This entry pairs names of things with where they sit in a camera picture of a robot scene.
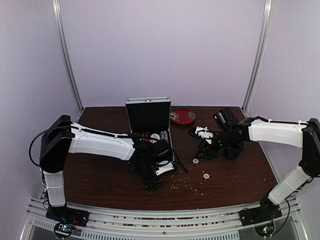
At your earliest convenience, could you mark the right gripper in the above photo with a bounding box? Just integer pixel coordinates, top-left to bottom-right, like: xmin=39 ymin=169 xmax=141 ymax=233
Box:
xmin=194 ymin=127 xmax=234 ymax=160

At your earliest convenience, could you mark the red black poker chip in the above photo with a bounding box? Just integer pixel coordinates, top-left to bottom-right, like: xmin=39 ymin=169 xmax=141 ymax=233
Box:
xmin=191 ymin=158 xmax=200 ymax=166

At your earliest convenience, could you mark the white dealer button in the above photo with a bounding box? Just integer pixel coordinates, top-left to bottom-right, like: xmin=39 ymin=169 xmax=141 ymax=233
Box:
xmin=150 ymin=133 xmax=161 ymax=140

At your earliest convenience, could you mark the aluminium poker case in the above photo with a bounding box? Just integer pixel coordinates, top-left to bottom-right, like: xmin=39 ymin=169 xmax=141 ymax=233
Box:
xmin=125 ymin=96 xmax=172 ymax=146

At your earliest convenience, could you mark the red card deck box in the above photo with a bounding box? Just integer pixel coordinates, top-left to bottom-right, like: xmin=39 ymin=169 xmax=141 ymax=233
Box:
xmin=141 ymin=133 xmax=158 ymax=144

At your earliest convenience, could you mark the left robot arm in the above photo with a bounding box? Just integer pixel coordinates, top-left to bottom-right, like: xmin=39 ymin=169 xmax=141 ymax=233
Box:
xmin=28 ymin=115 xmax=186 ymax=222

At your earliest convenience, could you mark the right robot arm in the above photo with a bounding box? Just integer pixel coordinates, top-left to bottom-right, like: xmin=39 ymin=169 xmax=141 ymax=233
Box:
xmin=189 ymin=107 xmax=320 ymax=221

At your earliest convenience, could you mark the dark blue mug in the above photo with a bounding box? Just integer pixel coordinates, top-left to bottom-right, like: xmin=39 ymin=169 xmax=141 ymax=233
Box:
xmin=223 ymin=145 xmax=245 ymax=160

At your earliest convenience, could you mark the black white poker chip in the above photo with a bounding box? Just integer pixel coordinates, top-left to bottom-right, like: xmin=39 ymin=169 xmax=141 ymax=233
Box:
xmin=202 ymin=172 xmax=211 ymax=180

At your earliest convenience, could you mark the chip row in case right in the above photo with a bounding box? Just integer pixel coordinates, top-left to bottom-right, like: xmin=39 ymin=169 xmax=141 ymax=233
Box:
xmin=160 ymin=130 xmax=171 ymax=150

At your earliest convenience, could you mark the red decorated plate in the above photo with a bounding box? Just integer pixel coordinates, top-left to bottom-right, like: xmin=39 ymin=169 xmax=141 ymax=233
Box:
xmin=170 ymin=108 xmax=196 ymax=125

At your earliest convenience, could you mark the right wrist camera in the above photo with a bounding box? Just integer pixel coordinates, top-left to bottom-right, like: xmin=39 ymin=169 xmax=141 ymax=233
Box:
xmin=188 ymin=126 xmax=214 ymax=144

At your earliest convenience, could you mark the front aluminium rail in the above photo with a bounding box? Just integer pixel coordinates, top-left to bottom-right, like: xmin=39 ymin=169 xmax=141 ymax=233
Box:
xmin=21 ymin=197 xmax=307 ymax=240

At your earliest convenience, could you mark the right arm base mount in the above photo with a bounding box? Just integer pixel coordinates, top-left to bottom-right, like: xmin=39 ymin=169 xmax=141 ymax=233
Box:
xmin=239 ymin=206 xmax=282 ymax=238

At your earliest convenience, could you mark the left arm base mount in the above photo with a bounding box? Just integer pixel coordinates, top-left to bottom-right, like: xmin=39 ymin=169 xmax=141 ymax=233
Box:
xmin=45 ymin=207 xmax=90 ymax=239

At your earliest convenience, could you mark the right aluminium frame post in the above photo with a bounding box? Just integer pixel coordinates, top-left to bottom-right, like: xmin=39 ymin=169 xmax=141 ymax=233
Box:
xmin=242 ymin=0 xmax=274 ymax=115

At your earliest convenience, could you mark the aluminium frame post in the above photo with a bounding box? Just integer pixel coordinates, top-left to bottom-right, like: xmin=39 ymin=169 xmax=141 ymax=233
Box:
xmin=242 ymin=0 xmax=274 ymax=115
xmin=52 ymin=0 xmax=84 ymax=112

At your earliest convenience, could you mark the left aluminium frame post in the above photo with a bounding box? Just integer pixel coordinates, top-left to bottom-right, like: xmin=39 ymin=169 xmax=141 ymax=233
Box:
xmin=52 ymin=0 xmax=84 ymax=112

